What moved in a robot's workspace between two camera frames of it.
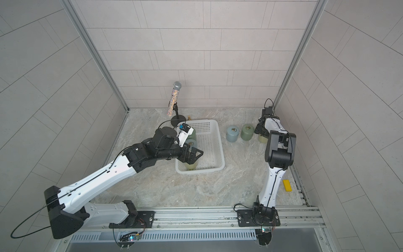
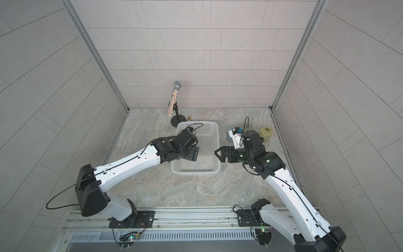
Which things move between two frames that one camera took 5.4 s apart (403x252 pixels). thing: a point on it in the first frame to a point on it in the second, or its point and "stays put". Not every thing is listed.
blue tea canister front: [232, 133] stays put
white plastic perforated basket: [209, 141] stays put
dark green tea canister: [247, 132] stays put
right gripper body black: [263, 130] to [238, 155]
